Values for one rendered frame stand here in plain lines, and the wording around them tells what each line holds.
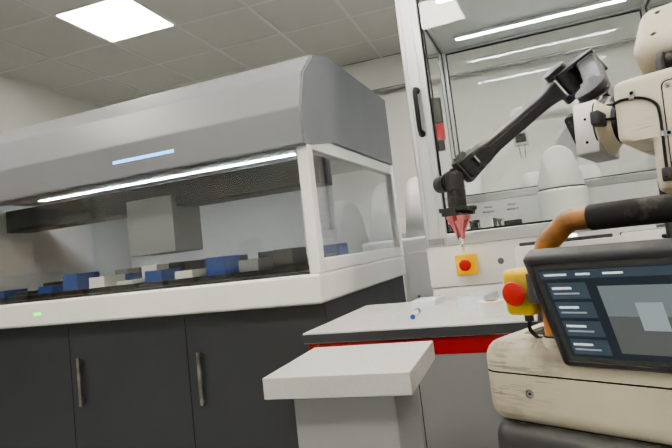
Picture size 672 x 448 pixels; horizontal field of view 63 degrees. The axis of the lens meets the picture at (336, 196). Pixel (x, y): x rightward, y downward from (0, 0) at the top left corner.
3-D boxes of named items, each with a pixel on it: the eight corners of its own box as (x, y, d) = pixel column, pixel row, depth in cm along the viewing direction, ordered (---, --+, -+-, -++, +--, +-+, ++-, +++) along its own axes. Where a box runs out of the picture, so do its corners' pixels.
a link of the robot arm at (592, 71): (589, 39, 160) (611, 64, 161) (549, 70, 167) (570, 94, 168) (606, 79, 122) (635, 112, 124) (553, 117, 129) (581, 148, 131)
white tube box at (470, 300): (485, 308, 161) (483, 295, 162) (458, 309, 166) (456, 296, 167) (499, 302, 171) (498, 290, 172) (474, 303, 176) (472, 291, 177)
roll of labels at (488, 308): (478, 314, 151) (476, 300, 151) (504, 312, 149) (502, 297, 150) (480, 318, 144) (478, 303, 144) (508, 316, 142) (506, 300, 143)
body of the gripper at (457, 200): (447, 214, 177) (445, 191, 177) (477, 211, 171) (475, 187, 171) (438, 215, 172) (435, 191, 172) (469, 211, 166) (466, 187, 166)
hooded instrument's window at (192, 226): (314, 273, 193) (300, 145, 197) (-39, 308, 255) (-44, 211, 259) (398, 255, 299) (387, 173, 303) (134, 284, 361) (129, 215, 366)
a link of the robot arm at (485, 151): (565, 61, 160) (589, 89, 161) (559, 60, 166) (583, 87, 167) (451, 160, 171) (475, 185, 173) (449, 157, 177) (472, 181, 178)
